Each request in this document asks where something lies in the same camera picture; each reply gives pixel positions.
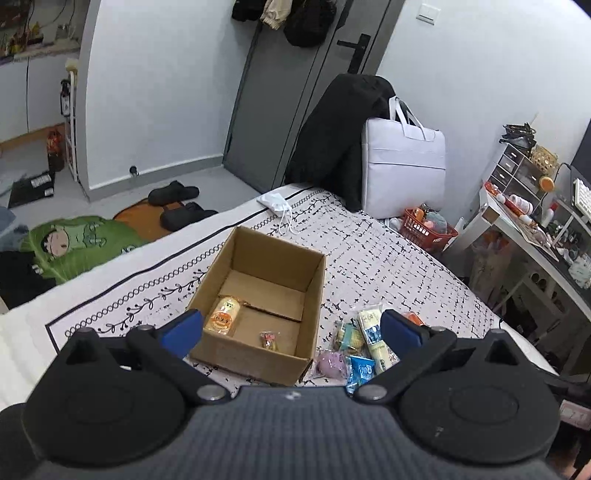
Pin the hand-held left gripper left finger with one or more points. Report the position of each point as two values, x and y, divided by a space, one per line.
184 330

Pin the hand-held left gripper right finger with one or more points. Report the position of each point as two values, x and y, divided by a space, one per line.
400 333

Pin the pale yellow and white packet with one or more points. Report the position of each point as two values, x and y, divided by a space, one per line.
377 354

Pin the yellow and orange snack packet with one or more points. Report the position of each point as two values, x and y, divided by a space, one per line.
224 316

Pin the green biscuit packet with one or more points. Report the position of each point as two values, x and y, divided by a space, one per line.
351 339

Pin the blue snack packet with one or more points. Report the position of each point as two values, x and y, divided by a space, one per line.
362 371

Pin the purple snack packet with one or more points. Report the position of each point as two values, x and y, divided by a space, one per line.
332 363

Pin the small clear candy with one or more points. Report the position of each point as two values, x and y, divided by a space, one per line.
268 340

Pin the cardboard box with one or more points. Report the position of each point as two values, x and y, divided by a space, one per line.
277 258

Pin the patterned white bed cover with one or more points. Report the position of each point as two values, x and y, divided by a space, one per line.
369 258

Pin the red plastic basket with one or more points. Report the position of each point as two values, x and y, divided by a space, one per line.
422 236

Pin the black slipper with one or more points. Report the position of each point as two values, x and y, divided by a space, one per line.
187 217
173 193

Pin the grey plush toy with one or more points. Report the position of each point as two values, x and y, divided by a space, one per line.
437 222

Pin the plastic bag with orange items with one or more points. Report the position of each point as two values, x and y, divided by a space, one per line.
489 251

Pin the orange floor mat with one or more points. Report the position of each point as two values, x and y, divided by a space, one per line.
138 217

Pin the green cartoon cushion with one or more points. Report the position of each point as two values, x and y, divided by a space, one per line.
92 240

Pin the white desk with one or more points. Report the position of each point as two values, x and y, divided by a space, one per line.
508 226

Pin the white face mask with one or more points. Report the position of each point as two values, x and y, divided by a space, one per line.
274 201

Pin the white tote bag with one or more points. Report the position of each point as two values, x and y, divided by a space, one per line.
401 166

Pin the small desktop drawer organiser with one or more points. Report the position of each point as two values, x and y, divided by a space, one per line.
512 168

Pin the black flat packet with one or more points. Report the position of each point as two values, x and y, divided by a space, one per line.
32 187

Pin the black jacket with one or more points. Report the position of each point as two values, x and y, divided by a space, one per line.
332 134

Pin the white narrow rack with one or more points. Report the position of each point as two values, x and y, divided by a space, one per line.
71 138

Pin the red and black bag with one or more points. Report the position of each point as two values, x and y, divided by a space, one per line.
54 147

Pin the woven basket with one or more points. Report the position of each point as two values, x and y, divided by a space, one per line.
545 159

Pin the computer keyboard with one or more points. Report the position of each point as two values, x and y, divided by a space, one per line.
582 196

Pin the grey door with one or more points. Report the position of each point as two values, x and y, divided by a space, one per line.
277 115

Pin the computer monitor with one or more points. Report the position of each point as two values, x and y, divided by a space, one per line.
582 152

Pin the hanging black bag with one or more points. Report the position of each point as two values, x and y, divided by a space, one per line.
309 23

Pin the hanging black coat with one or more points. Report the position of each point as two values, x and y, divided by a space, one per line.
244 9

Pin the hanging beige garment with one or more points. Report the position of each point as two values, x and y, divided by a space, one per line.
277 11

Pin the white light switch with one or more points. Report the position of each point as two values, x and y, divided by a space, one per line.
426 14

